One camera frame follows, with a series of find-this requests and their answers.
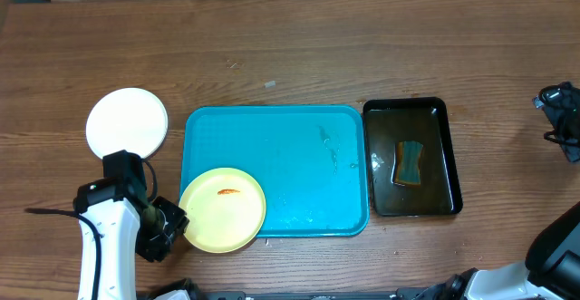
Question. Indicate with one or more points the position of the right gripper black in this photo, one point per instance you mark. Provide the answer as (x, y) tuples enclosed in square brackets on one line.
[(556, 107)]

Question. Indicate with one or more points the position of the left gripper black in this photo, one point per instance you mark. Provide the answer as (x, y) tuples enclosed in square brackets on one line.
[(178, 224)]

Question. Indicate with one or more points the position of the yellow plate with stain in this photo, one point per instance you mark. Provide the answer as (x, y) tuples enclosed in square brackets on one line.
[(225, 207)]

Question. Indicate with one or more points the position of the white plate with long stain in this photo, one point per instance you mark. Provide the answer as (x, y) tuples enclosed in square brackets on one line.
[(131, 119)]

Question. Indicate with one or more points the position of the green yellow sponge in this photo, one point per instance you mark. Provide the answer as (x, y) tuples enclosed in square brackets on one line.
[(407, 163)]

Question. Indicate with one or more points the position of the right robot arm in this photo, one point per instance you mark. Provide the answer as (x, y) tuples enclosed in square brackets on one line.
[(551, 267)]

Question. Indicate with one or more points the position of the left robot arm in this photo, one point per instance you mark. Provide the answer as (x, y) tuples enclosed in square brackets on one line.
[(119, 221)]

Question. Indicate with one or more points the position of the teal plastic tray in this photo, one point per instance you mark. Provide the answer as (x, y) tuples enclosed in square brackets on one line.
[(308, 159)]

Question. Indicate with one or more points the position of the black water tray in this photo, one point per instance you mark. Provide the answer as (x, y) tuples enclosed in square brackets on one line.
[(425, 120)]

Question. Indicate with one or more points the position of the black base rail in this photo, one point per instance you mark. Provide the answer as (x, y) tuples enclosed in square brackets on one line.
[(187, 289)]

